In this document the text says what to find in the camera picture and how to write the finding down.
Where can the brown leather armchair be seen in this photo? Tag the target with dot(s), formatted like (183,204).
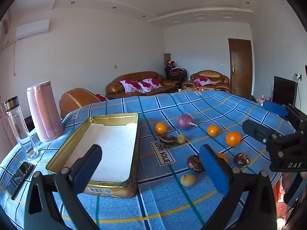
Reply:
(76,98)
(208,74)

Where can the blue checked tablecloth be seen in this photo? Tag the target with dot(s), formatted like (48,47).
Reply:
(156,196)

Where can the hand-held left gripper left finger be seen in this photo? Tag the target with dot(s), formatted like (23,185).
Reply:
(86,170)

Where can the tall brown vase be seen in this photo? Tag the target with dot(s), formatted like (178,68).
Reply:
(167,57)

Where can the brown leather sofa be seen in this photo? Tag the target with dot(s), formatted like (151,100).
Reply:
(112,88)

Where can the orange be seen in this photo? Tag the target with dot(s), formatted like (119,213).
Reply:
(233,139)
(213,130)
(222,157)
(161,128)

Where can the purple beetroot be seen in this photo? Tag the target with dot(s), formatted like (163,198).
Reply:
(185,121)

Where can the stacked dark chairs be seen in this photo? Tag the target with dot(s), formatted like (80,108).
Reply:
(176,74)

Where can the black smartphone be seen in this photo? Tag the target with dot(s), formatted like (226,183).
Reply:
(18,178)

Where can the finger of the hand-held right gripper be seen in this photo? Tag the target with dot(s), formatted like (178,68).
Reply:
(275,107)
(256,129)

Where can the brown kiwi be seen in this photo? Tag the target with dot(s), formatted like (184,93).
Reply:
(188,180)
(181,138)

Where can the red plush toy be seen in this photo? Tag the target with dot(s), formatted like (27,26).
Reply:
(171,63)

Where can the coffee table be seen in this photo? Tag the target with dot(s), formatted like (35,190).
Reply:
(191,89)

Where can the black television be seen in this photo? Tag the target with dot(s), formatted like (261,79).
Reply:
(284,91)

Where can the white air conditioner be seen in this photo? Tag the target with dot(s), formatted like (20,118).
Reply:
(32,30)

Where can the pink electric kettle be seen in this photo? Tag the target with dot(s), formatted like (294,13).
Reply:
(44,115)

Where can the clear glass bottle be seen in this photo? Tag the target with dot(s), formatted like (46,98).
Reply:
(20,129)

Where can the brown wooden door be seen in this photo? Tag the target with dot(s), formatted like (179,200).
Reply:
(239,69)

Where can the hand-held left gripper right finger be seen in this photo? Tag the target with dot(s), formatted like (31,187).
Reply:
(213,170)

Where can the gold metal tin box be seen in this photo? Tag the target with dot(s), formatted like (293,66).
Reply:
(108,148)

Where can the pink floral pillow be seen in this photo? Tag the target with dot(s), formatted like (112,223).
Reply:
(203,81)
(130,86)
(102,97)
(150,85)

